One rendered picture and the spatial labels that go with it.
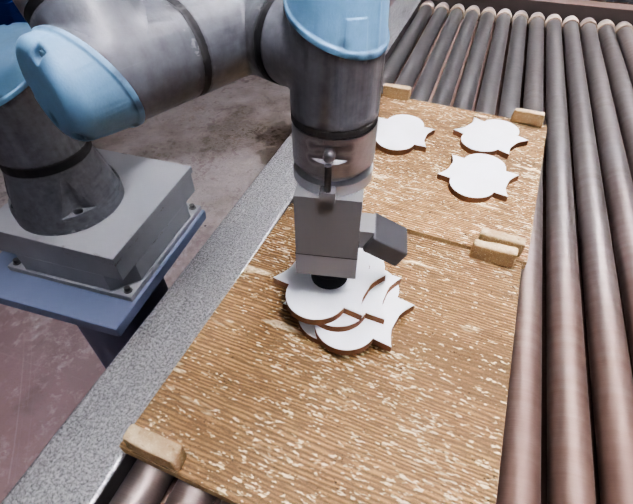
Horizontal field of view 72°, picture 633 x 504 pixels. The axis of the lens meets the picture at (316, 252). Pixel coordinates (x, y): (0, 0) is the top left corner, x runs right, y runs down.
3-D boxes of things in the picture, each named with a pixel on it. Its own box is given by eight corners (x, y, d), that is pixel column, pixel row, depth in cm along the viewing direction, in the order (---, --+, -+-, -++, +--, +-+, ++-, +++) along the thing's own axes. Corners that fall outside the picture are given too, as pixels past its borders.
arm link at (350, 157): (379, 100, 40) (376, 148, 34) (375, 144, 43) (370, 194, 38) (299, 94, 41) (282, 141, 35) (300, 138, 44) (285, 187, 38)
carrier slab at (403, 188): (299, 205, 72) (298, 197, 70) (378, 99, 98) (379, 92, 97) (523, 270, 61) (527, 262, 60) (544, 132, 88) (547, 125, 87)
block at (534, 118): (509, 122, 87) (513, 109, 86) (510, 118, 89) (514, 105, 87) (541, 128, 86) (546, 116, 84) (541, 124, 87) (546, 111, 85)
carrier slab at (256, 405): (122, 452, 44) (117, 446, 43) (291, 209, 71) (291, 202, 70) (478, 624, 35) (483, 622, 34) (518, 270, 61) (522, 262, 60)
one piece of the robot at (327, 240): (429, 176, 35) (401, 302, 47) (425, 121, 41) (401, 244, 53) (282, 164, 36) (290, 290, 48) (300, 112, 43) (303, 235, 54)
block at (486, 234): (474, 247, 62) (480, 233, 61) (477, 239, 64) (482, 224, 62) (519, 259, 61) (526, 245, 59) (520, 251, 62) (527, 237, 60)
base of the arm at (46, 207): (-8, 230, 61) (-50, 171, 54) (52, 167, 72) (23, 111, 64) (94, 241, 60) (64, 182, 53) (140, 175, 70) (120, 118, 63)
